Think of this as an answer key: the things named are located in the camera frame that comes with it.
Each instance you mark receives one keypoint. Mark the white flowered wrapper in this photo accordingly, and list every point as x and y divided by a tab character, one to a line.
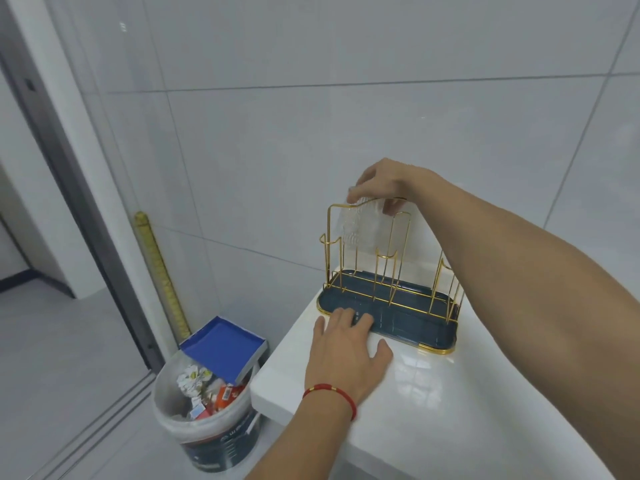
191	378

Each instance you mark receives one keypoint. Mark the white plastic trash bucket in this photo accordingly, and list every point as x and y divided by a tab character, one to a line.
225	437

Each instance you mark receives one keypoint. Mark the person's right thumb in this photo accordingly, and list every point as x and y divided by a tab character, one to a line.
361	190

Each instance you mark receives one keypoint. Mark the person's left little finger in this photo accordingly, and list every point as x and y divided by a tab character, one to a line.
320	328

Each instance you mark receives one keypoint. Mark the person's right forearm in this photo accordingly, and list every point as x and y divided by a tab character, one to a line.
525	294

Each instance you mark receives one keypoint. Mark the small red white carton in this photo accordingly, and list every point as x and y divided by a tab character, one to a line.
200	410

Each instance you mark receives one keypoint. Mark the person's left thumb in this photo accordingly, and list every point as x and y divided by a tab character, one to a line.
382	353

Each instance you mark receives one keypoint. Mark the yellow pole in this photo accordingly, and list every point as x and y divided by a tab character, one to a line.
160	274

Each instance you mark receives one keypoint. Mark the person's left hand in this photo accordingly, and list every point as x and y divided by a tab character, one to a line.
345	359

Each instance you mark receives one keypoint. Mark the grey metal door frame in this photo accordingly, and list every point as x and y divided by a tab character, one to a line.
75	194

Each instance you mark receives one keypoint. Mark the person's left forearm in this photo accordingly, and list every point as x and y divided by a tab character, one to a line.
305	439

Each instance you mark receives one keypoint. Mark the person's right hand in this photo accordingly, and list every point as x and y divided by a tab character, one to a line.
395	179

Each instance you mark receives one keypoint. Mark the white plastic bin liner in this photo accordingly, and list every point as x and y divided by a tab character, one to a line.
167	394

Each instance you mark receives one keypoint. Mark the clear textured glass plate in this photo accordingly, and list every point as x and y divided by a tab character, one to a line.
367	227

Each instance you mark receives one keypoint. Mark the orange snack packet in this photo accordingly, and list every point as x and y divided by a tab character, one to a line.
226	394

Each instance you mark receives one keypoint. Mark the blue cardboard box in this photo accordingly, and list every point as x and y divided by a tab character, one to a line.
222	347

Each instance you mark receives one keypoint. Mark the person's left middle finger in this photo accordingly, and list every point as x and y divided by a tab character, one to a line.
348	320

